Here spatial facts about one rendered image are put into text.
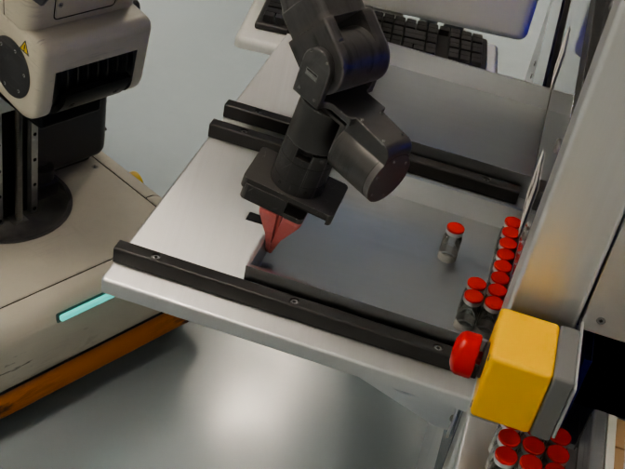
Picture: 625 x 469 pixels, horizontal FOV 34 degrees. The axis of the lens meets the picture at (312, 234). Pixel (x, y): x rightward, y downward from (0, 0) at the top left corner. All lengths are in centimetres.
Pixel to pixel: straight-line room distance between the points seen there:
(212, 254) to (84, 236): 99
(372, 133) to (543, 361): 26
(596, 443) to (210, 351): 143
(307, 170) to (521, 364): 31
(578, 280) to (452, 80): 71
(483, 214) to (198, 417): 104
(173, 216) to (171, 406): 103
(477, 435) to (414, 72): 72
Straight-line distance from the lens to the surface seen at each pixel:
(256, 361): 230
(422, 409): 121
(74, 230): 214
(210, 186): 125
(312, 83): 98
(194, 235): 117
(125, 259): 111
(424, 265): 119
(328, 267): 116
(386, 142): 97
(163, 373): 224
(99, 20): 176
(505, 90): 158
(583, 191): 88
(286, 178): 106
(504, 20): 195
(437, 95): 154
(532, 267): 93
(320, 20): 97
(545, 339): 91
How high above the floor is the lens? 160
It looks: 37 degrees down
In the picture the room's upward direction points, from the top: 12 degrees clockwise
